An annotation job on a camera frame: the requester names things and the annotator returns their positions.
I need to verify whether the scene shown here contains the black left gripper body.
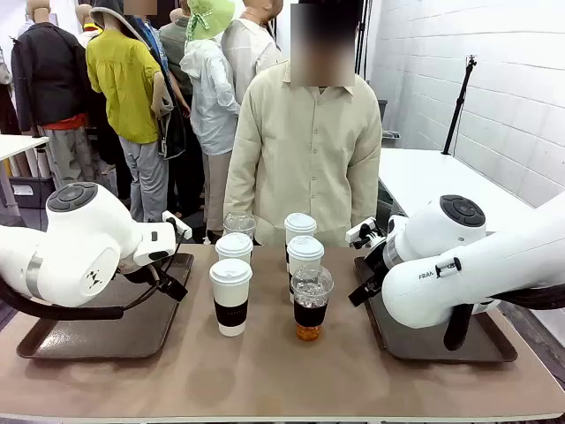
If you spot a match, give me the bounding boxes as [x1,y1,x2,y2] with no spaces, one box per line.
[121,263,162,286]

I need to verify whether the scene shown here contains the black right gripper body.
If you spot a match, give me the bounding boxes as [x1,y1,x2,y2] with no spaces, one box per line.
[368,241,389,286]

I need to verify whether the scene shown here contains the clear iced coffee cup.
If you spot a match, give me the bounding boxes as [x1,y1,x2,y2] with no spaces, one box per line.
[222,210,257,242]
[290,263,335,342]

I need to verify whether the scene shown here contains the white paper coffee cup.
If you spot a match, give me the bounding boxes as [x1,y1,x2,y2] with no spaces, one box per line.
[283,212,318,248]
[215,232,254,266]
[286,235,325,304]
[208,258,253,337]

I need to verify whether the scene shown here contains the person's left forearm beige sleeve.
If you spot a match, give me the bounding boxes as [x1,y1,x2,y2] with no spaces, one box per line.
[347,163,382,224]

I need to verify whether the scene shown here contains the person's right forearm beige sleeve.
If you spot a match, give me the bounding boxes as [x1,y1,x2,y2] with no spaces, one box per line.
[222,163,260,222]

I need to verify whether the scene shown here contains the brown plastic serving tray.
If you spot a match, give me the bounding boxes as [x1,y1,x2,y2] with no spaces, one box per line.
[353,255,518,364]
[16,252,195,361]

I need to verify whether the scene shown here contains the white side table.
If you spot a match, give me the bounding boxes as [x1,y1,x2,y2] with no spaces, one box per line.
[378,148,535,235]

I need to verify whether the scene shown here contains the person in beige shirt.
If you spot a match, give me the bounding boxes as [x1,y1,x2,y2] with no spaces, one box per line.
[222,0,383,247]

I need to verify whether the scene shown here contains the dark storage bin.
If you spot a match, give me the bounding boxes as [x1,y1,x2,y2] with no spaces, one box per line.
[8,176,57,209]

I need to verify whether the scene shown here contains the white paper rolls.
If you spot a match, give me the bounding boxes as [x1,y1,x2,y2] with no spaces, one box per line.
[8,148,52,178]

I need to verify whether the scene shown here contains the small white desk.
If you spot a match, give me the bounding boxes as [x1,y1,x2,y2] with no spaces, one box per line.
[0,134,49,163]

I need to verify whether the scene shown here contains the black light stand poles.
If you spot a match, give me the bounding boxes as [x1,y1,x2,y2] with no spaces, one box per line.
[355,0,374,80]

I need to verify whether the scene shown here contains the person in blue shirt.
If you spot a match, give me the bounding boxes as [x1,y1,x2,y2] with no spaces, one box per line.
[123,0,198,216]

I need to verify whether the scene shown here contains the mannequin with yellow collar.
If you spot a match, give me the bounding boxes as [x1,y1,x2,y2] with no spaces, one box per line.
[74,3,105,49]

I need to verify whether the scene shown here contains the green sun hat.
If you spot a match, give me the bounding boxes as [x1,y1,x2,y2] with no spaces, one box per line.
[185,0,236,42]

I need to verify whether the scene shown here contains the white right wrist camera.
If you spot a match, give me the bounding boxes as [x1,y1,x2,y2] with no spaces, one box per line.
[345,216,377,244]

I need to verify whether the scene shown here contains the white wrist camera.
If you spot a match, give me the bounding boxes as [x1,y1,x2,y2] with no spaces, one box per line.
[345,216,377,244]
[162,210,193,240]

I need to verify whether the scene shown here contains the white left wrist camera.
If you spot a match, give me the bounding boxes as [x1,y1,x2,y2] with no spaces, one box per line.
[162,210,193,240]

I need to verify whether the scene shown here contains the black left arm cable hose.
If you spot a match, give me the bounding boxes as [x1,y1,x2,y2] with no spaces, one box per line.
[0,263,162,322]

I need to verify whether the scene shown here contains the black camera tripod stand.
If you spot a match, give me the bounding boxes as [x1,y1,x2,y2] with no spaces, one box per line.
[441,55,478,155]

